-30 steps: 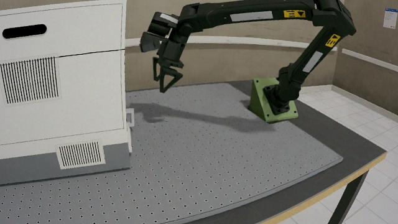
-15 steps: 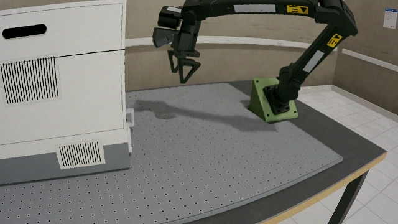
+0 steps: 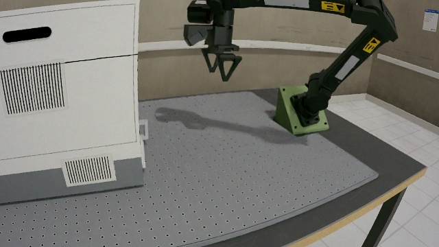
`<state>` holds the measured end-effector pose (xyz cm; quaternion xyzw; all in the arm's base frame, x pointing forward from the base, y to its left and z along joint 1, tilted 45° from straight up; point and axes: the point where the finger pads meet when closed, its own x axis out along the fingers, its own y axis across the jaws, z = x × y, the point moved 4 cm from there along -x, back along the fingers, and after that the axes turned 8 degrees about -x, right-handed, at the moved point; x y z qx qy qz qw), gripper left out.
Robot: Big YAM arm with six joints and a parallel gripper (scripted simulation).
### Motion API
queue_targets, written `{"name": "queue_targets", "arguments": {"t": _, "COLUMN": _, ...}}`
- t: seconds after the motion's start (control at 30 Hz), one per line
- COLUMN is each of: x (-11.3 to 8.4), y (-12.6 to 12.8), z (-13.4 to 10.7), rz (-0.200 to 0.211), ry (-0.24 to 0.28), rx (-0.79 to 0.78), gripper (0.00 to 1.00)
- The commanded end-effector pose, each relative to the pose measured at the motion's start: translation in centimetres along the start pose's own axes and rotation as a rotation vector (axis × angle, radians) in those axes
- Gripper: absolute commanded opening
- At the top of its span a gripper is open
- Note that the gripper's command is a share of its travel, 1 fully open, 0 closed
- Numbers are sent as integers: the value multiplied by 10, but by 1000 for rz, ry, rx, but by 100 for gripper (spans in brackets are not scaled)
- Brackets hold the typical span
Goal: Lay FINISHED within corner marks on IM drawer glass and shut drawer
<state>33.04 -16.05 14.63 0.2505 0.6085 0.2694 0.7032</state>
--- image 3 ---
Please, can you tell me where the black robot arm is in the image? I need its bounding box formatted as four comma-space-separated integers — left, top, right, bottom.
183, 0, 398, 127

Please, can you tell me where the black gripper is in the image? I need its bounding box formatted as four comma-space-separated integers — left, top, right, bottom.
201, 25, 242, 82

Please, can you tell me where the white imager box with drawer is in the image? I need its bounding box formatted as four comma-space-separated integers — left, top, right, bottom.
0, 0, 148, 203

